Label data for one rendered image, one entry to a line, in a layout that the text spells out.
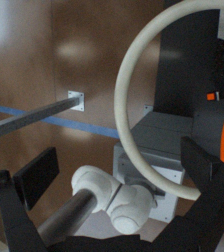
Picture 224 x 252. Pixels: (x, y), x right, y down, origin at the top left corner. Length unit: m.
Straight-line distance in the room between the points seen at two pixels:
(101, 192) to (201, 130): 1.17
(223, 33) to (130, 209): 0.81
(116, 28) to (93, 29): 0.24
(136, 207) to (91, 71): 1.44
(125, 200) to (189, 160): 0.71
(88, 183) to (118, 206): 0.17
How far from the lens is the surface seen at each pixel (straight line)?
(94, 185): 0.83
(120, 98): 0.42
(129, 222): 0.85
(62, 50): 2.16
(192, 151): 0.17
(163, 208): 1.11
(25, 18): 2.56
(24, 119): 1.56
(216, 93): 1.66
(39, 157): 0.18
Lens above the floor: 1.68
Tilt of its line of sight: 59 degrees down
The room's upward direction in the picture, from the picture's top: 127 degrees counter-clockwise
